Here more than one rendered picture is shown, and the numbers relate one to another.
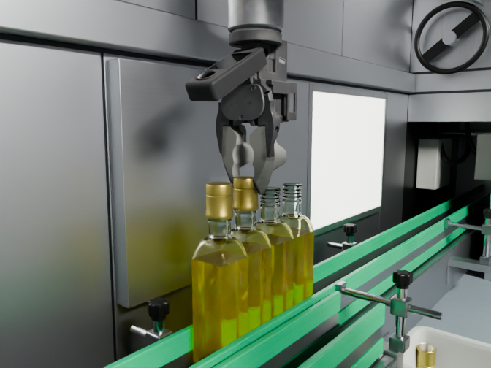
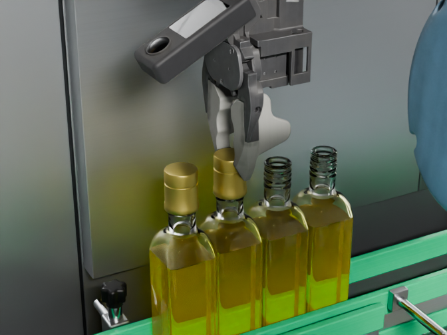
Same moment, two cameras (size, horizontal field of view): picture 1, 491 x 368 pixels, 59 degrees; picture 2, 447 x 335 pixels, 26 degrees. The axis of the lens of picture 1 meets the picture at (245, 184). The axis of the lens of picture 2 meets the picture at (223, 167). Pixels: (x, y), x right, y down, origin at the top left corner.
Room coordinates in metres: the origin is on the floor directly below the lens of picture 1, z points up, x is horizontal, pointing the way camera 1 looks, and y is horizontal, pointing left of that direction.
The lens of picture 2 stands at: (-0.23, -0.34, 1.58)
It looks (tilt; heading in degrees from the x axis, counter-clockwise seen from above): 26 degrees down; 22
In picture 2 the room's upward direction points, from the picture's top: straight up
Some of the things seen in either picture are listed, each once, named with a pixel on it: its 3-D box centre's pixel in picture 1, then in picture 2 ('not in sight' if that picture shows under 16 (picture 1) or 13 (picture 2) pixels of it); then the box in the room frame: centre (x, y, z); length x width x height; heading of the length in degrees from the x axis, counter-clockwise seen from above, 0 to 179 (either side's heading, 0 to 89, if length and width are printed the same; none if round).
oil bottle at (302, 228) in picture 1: (291, 278); (317, 272); (0.68, -0.07, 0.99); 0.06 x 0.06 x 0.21; 51
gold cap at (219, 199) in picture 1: (219, 200); (181, 188); (0.55, 0.03, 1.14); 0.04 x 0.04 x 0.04
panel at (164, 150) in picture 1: (297, 163); (410, 72); (0.94, -0.11, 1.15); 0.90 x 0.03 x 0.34; 141
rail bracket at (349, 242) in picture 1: (340, 251); not in sight; (0.98, -0.22, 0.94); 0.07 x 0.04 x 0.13; 51
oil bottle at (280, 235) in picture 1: (269, 288); (274, 285); (0.64, -0.04, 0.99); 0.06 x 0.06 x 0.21; 51
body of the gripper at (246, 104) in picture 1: (258, 81); (255, 26); (0.62, -0.02, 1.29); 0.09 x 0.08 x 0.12; 141
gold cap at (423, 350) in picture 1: (425, 358); not in sight; (0.78, -0.34, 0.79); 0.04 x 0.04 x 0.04
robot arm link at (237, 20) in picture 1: (253, 19); not in sight; (0.61, -0.01, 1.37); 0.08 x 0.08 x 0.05
